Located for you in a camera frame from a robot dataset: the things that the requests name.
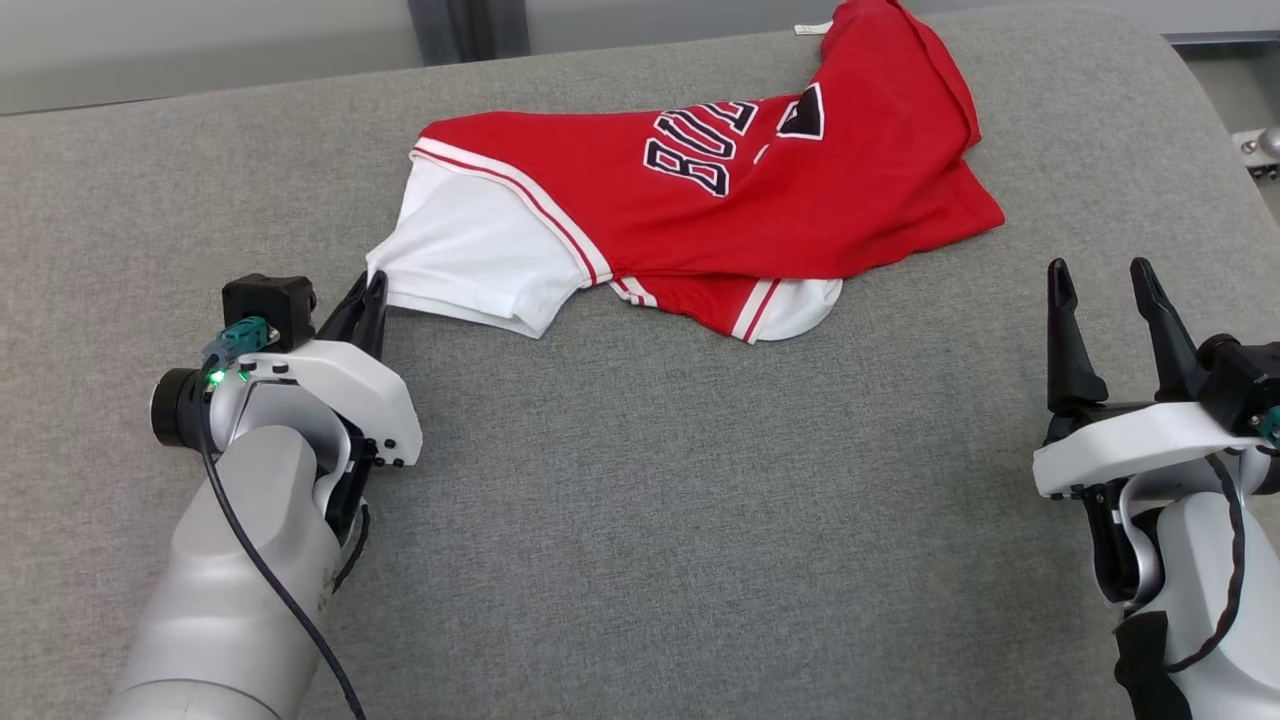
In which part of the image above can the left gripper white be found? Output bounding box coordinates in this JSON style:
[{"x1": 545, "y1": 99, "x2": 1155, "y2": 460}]
[{"x1": 205, "y1": 270, "x2": 423, "y2": 469}]

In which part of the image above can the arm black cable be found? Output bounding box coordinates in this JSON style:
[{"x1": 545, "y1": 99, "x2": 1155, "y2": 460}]
[
  {"x1": 197, "y1": 385, "x2": 368, "y2": 720},
  {"x1": 1160, "y1": 452, "x2": 1248, "y2": 673}
]

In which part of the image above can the silver metal fixture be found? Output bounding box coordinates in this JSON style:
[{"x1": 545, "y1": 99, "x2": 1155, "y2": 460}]
[{"x1": 1232, "y1": 125, "x2": 1280, "y2": 183}]

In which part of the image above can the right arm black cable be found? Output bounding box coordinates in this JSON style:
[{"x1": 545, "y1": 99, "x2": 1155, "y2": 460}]
[{"x1": 1160, "y1": 452, "x2": 1248, "y2": 673}]

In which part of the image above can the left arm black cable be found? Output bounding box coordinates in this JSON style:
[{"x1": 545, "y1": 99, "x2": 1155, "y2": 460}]
[{"x1": 197, "y1": 385, "x2": 368, "y2": 720}]

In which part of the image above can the grey metal partition post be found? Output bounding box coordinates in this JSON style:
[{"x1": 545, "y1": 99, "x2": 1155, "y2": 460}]
[{"x1": 408, "y1": 0, "x2": 531, "y2": 67}]

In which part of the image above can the red and white basketball jersey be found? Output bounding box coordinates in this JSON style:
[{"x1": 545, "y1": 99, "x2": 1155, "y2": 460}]
[{"x1": 365, "y1": 0, "x2": 1006, "y2": 344}]

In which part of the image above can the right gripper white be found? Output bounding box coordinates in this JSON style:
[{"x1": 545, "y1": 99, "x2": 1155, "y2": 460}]
[{"x1": 1033, "y1": 258, "x2": 1266, "y2": 499}]

